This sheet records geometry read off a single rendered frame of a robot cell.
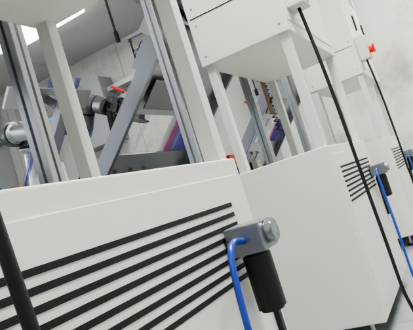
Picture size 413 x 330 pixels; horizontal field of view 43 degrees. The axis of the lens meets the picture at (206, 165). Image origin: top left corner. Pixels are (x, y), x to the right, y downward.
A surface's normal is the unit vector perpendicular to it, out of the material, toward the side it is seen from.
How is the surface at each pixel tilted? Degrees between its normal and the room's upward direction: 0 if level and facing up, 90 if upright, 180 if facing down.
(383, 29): 90
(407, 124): 90
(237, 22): 90
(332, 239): 90
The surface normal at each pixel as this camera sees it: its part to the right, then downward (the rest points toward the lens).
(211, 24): -0.43, 0.07
